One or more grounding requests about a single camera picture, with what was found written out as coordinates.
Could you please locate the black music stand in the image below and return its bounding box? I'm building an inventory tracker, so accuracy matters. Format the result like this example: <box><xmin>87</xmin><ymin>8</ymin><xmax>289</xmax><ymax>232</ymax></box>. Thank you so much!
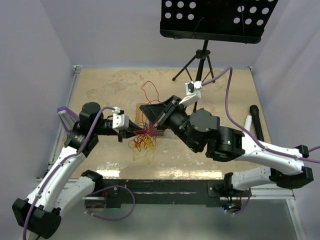
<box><xmin>159</xmin><ymin>0</ymin><xmax>279</xmax><ymax>114</ymax></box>

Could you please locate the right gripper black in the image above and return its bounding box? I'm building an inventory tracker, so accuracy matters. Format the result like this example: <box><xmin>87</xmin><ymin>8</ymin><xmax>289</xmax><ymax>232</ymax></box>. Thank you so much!
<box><xmin>140</xmin><ymin>94</ymin><xmax>200</xmax><ymax>152</ymax></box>

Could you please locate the orange transparent bin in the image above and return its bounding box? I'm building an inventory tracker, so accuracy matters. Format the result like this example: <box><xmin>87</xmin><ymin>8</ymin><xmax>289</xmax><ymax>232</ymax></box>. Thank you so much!
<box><xmin>134</xmin><ymin>103</ymin><xmax>150</xmax><ymax>126</ymax></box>

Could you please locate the red cable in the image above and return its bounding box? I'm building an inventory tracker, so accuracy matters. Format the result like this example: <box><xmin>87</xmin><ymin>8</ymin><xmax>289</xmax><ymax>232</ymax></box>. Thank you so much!
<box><xmin>134</xmin><ymin>80</ymin><xmax>163</xmax><ymax>136</ymax></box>

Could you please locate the grey transparent bin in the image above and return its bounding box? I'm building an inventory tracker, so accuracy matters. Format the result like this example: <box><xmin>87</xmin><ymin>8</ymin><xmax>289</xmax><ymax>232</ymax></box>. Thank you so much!
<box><xmin>156</xmin><ymin>129</ymin><xmax>166</xmax><ymax>137</ymax></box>

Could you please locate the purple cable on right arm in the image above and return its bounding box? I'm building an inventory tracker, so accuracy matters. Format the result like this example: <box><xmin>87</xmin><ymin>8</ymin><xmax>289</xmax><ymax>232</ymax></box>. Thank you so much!
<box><xmin>201</xmin><ymin>66</ymin><xmax>320</xmax><ymax>216</ymax></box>

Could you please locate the white microphone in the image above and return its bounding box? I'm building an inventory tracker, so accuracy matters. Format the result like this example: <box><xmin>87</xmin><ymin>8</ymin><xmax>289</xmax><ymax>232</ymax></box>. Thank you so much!
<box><xmin>244</xmin><ymin>115</ymin><xmax>252</xmax><ymax>132</ymax></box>

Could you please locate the purple metronome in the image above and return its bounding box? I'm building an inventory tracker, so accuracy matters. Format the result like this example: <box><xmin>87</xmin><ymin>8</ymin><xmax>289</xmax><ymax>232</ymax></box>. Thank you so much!
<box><xmin>57</xmin><ymin>106</ymin><xmax>80</xmax><ymax>136</ymax></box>

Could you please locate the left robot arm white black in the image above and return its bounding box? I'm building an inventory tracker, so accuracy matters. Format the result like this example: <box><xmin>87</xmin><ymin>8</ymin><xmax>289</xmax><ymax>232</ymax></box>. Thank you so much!
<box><xmin>12</xmin><ymin>102</ymin><xmax>139</xmax><ymax>240</ymax></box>

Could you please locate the black microphone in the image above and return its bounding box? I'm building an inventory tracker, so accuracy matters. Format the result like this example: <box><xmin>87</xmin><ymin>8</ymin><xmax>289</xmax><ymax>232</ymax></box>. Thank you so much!
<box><xmin>249</xmin><ymin>105</ymin><xmax>265</xmax><ymax>142</ymax></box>

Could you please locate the yellow red cable ball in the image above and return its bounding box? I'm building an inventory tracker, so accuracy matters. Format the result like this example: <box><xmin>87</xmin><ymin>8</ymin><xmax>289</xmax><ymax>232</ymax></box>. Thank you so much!
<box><xmin>128</xmin><ymin>127</ymin><xmax>158</xmax><ymax>165</ymax></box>

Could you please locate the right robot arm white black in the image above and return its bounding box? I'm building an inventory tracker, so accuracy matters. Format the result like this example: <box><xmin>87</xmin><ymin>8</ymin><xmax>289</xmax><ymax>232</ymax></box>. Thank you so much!
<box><xmin>139</xmin><ymin>95</ymin><xmax>314</xmax><ymax>197</ymax></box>

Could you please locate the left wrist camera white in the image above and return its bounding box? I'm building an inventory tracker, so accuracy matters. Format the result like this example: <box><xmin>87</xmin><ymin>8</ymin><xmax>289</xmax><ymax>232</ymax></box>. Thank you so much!
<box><xmin>112</xmin><ymin>107</ymin><xmax>125</xmax><ymax>133</ymax></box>

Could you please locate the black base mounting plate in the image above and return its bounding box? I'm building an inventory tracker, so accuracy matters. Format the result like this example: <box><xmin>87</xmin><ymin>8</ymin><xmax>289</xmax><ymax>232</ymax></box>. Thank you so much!
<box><xmin>86</xmin><ymin>179</ymin><xmax>251</xmax><ymax>208</ymax></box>

